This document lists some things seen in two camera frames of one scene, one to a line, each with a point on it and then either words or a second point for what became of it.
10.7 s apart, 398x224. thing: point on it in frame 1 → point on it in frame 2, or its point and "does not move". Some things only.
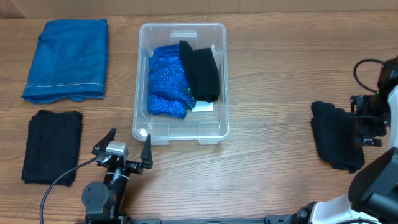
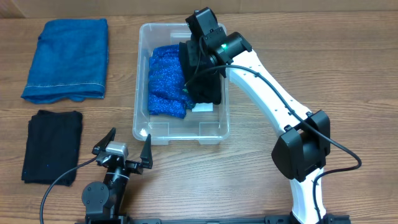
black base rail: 266,219 does not move
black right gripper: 362,121 → 202,87
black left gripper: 147,155 does not move
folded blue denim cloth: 69,61 does not move
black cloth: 336,137 → 203,82
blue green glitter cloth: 170,93 does not move
